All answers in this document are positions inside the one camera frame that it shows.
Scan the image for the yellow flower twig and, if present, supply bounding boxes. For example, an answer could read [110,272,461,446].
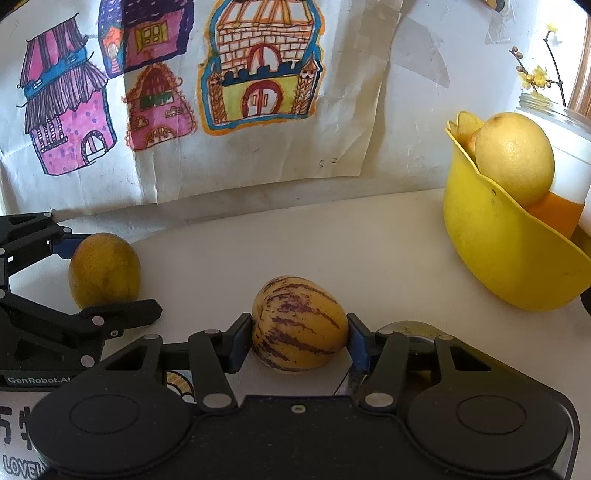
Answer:
[509,21,568,108]

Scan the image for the metal tray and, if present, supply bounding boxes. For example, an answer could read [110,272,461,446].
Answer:
[333,320,581,480]

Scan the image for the yellow plastic bowl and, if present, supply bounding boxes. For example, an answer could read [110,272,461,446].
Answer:
[443,111,591,312]

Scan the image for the golden yellow fruit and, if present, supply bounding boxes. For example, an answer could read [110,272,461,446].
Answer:
[68,233,141,310]

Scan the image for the glass jar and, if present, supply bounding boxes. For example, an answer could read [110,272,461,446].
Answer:
[518,92,587,125]

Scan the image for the white cup with orange sleeve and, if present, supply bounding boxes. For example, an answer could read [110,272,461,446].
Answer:
[526,117,591,241]

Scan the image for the curved wooden frame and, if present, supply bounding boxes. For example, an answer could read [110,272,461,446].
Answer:
[569,60,591,121]

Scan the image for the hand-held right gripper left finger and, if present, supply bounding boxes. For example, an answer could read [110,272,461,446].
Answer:
[95,313,254,414]

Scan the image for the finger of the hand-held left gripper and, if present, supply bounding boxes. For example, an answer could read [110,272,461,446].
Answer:
[0,212,86,273]
[0,291,163,367]

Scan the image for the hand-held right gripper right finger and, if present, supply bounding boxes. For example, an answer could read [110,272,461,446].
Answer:
[346,313,497,414]

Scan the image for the large yellow citrus fruit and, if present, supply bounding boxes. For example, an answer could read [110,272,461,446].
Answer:
[475,112,556,207]

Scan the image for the house drawing paper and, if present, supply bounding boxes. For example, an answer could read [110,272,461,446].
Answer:
[0,0,402,206]

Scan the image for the striped pepino melon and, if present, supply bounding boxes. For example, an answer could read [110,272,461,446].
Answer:
[250,275,349,370]

